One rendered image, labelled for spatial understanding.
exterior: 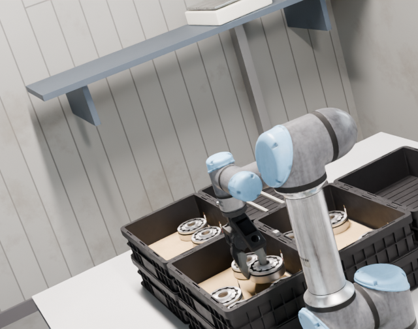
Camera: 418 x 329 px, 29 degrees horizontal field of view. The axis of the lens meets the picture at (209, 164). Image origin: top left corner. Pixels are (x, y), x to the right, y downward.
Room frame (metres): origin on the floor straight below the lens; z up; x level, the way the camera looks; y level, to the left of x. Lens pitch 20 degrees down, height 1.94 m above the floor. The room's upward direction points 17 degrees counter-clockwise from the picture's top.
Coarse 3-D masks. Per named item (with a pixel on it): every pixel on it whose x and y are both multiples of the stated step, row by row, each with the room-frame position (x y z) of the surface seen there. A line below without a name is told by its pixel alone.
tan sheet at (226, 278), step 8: (224, 272) 2.13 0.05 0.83; (232, 272) 2.12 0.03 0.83; (208, 280) 2.12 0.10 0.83; (216, 280) 2.10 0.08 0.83; (224, 280) 2.09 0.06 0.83; (232, 280) 2.07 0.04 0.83; (240, 280) 2.06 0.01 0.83; (248, 280) 2.04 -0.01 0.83; (208, 288) 2.07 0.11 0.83; (216, 288) 2.06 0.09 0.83; (240, 288) 2.01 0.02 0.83; (248, 288) 2.00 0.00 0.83; (256, 288) 1.99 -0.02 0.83; (264, 288) 1.97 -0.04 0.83; (248, 296) 1.95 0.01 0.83
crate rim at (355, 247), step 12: (348, 192) 2.20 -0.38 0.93; (384, 204) 2.04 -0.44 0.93; (264, 216) 2.21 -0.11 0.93; (408, 216) 1.94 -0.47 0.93; (384, 228) 1.91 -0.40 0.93; (396, 228) 1.92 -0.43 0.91; (288, 240) 2.01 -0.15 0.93; (360, 240) 1.88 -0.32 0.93; (372, 240) 1.89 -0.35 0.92; (348, 252) 1.86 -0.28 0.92
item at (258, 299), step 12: (264, 228) 2.13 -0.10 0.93; (216, 240) 2.15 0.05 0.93; (276, 240) 2.04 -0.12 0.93; (192, 252) 2.12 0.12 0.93; (168, 264) 2.09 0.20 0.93; (180, 276) 2.00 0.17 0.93; (300, 276) 1.81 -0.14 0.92; (192, 288) 1.93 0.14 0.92; (276, 288) 1.78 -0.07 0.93; (288, 288) 1.79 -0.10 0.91; (204, 300) 1.86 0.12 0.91; (216, 300) 1.81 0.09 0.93; (252, 300) 1.76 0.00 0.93; (264, 300) 1.77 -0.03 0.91; (228, 312) 1.74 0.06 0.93; (240, 312) 1.74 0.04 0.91
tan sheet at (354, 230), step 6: (354, 222) 2.19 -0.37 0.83; (348, 228) 2.16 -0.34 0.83; (354, 228) 2.15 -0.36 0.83; (360, 228) 2.14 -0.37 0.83; (366, 228) 2.13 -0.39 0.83; (336, 234) 2.15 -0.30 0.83; (342, 234) 2.14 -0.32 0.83; (348, 234) 2.13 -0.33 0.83; (354, 234) 2.12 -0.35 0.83; (360, 234) 2.11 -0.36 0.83; (336, 240) 2.11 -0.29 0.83; (342, 240) 2.10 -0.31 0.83; (348, 240) 2.09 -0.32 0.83; (354, 240) 2.08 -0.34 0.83; (342, 246) 2.07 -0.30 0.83
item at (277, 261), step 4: (268, 256) 2.04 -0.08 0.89; (272, 256) 2.03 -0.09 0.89; (276, 256) 2.02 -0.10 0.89; (256, 260) 2.03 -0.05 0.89; (276, 260) 2.00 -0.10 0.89; (280, 260) 1.99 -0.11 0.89; (252, 264) 2.02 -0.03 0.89; (272, 264) 1.98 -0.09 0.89; (276, 264) 1.98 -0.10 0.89; (280, 264) 1.96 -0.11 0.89; (248, 268) 2.00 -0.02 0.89; (252, 268) 2.00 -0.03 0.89; (256, 268) 1.98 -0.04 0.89; (260, 268) 1.98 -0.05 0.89; (264, 268) 1.97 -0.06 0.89; (268, 268) 1.96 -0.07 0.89; (272, 268) 1.95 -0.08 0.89; (276, 268) 1.95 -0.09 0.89; (252, 272) 1.97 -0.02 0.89; (256, 272) 1.96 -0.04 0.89; (260, 272) 1.95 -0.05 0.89; (264, 272) 1.95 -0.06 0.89; (268, 272) 1.94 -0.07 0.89
